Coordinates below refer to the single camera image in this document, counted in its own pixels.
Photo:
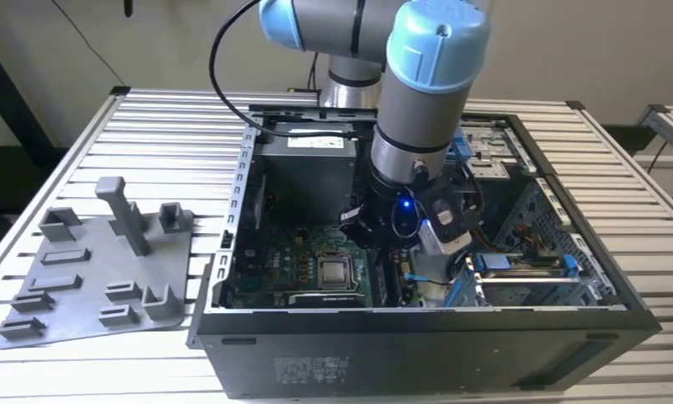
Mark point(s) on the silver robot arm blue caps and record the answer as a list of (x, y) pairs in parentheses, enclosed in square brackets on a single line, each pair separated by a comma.
[(420, 105)]

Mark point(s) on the silver CPU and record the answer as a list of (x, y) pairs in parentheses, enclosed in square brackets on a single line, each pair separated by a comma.
[(334, 272)]

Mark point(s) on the grey power supply unit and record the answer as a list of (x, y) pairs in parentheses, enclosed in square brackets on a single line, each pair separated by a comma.
[(302, 185)]

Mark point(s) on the green motherboard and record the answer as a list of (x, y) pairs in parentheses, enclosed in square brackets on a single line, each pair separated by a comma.
[(292, 248)]

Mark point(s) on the black labelled plastic cover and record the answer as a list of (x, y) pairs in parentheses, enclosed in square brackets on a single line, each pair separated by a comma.
[(325, 299)]

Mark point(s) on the black rear case fan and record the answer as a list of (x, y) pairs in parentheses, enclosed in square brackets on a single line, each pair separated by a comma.
[(254, 219)]

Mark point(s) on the blue disk bay latch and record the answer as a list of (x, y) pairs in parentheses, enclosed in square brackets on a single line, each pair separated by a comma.
[(491, 263)]

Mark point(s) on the blue-grey metal disk bay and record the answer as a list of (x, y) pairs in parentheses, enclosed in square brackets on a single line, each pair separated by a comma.
[(465, 290)]

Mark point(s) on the blue drive carrier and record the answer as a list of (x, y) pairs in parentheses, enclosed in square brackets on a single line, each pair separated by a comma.
[(457, 149)]

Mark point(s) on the grey metal drive cage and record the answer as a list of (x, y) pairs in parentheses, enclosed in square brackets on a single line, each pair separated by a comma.
[(491, 170)]

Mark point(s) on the black open PC case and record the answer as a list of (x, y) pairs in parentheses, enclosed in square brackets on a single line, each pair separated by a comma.
[(404, 357)]

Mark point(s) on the narrow blue bay clip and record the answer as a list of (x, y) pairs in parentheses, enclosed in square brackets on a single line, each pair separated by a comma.
[(571, 267)]

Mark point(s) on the black table corner cap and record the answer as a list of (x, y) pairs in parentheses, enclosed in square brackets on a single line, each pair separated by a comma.
[(120, 90), (659, 107), (576, 105)]

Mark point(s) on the small black box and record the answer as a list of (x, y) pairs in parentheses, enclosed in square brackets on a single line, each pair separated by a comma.
[(628, 139)]

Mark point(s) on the grey plastic parts rack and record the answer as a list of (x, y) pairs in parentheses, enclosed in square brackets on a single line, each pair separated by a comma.
[(74, 312)]

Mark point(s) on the large black box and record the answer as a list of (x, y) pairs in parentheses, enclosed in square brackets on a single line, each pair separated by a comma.
[(5, 181)]

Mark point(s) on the small black hanging object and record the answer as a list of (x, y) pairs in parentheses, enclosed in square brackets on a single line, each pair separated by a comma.
[(128, 8)]

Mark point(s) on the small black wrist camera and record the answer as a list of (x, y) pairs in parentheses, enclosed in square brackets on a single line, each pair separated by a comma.
[(444, 216)]

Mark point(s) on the black slanted post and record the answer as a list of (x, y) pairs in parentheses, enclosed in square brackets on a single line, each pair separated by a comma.
[(10, 92)]

